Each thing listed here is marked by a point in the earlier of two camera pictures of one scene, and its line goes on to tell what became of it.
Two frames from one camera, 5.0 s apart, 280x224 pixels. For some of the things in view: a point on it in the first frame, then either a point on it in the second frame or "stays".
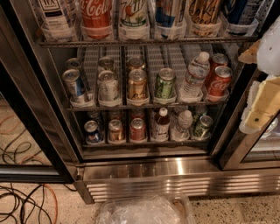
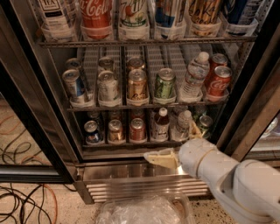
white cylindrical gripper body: x=269 y=53 → x=192 y=157
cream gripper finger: x=266 y=105 → x=165 y=157
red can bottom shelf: x=137 y=130 stays
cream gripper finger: x=250 y=55 → x=194 y=133
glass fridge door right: x=258 y=150 stays
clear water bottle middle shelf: x=198 y=72 stays
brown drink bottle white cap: x=162 y=123 stays
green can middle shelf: x=165 y=86 stays
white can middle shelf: x=108 y=87 stays
